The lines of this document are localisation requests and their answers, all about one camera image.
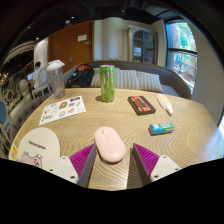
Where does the grey tufted bench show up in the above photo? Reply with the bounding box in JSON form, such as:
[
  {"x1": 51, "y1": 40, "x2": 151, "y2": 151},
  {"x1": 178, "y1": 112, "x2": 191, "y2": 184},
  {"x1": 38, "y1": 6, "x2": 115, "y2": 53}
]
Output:
[{"x1": 9, "y1": 92, "x2": 53, "y2": 138}]

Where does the person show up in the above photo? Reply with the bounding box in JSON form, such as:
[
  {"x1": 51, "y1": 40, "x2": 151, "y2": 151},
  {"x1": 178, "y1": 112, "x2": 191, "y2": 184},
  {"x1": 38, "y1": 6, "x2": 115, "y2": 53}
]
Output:
[{"x1": 31, "y1": 61, "x2": 44, "y2": 91}]

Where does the group of blue-backed chairs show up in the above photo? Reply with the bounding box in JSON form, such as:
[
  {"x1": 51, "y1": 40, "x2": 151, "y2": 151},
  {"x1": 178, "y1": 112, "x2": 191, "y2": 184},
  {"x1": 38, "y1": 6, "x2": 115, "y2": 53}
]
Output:
[{"x1": 0, "y1": 74, "x2": 34, "y2": 149}]

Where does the glass-fronted cabinet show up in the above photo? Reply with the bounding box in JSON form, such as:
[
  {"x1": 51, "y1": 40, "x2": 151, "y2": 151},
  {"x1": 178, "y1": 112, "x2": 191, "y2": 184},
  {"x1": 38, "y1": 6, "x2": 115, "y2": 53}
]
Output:
[{"x1": 126, "y1": 26, "x2": 158, "y2": 65}]

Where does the white tube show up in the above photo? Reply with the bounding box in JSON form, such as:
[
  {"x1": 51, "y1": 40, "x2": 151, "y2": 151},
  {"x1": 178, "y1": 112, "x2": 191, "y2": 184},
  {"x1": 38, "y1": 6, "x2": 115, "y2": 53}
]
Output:
[{"x1": 156, "y1": 93, "x2": 175, "y2": 117}]

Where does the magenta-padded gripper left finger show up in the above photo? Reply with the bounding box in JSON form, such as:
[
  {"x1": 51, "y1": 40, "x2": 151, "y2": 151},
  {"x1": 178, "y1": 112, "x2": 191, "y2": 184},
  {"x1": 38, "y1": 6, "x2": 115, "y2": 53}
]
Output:
[{"x1": 46, "y1": 143, "x2": 98, "y2": 189}]

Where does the striped cushion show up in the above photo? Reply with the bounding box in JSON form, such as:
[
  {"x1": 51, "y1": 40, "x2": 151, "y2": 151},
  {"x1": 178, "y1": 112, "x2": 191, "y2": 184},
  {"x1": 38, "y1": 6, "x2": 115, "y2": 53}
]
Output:
[
  {"x1": 114, "y1": 68, "x2": 141, "y2": 91},
  {"x1": 136, "y1": 71, "x2": 165, "y2": 94},
  {"x1": 89, "y1": 67, "x2": 102, "y2": 88}
]

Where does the small green and blue box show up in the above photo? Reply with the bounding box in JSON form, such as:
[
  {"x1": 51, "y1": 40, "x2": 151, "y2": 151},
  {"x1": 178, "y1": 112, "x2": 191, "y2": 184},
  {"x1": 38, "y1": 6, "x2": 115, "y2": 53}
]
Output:
[{"x1": 148, "y1": 122, "x2": 175, "y2": 136}]

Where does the brown wooden door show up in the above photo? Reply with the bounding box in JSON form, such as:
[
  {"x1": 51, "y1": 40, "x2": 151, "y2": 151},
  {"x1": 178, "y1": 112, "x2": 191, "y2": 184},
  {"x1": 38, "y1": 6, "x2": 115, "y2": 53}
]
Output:
[{"x1": 49, "y1": 21, "x2": 95, "y2": 73}]

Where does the pink computer mouse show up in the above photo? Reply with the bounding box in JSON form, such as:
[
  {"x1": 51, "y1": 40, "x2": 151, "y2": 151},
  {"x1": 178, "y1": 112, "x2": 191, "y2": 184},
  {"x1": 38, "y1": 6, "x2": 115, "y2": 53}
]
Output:
[{"x1": 93, "y1": 126, "x2": 128, "y2": 164}]

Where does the white round mouse pad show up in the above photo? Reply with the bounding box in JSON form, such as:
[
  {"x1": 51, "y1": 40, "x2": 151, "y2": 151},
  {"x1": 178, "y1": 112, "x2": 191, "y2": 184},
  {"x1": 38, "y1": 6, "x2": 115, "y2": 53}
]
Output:
[{"x1": 15, "y1": 127, "x2": 62, "y2": 170}]

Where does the white sticker sheet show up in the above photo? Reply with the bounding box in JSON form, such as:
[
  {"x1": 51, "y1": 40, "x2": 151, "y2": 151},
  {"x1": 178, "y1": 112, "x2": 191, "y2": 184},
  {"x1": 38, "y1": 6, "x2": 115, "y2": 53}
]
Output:
[{"x1": 38, "y1": 95, "x2": 87, "y2": 126}]

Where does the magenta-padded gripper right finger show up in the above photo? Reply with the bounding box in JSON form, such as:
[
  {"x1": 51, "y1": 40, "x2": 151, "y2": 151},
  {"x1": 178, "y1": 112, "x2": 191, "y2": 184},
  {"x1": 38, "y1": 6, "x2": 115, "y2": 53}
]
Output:
[{"x1": 132, "y1": 143, "x2": 182, "y2": 186}]

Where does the black-framed window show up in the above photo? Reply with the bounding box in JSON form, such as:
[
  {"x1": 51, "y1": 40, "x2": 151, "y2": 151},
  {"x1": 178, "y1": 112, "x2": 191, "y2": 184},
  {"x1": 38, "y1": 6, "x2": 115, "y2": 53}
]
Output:
[{"x1": 165, "y1": 19, "x2": 198, "y2": 85}]

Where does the green drink can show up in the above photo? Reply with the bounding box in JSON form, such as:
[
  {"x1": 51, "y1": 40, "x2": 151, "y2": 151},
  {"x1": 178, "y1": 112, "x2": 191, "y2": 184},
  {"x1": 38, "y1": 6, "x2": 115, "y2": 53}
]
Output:
[{"x1": 99, "y1": 64, "x2": 116, "y2": 103}]

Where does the white chair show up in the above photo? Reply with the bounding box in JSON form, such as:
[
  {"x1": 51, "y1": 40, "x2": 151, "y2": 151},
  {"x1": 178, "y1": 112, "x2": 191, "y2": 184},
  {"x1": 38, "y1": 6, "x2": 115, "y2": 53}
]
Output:
[{"x1": 33, "y1": 67, "x2": 52, "y2": 97}]

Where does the grey curved sofa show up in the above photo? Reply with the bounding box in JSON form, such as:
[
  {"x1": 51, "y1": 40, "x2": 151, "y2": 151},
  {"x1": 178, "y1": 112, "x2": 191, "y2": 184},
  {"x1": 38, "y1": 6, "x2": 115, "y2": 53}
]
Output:
[{"x1": 63, "y1": 60, "x2": 193, "y2": 100}]

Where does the black box with orange print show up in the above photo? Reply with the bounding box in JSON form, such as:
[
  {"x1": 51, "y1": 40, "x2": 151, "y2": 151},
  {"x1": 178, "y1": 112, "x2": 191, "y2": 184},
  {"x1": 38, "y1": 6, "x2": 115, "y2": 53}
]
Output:
[{"x1": 127, "y1": 95, "x2": 157, "y2": 117}]

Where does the clear plastic shaker bottle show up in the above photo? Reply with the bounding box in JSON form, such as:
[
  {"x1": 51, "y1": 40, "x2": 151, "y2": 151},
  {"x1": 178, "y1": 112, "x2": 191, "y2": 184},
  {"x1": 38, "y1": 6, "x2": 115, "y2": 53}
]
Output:
[{"x1": 45, "y1": 59, "x2": 67, "y2": 100}]

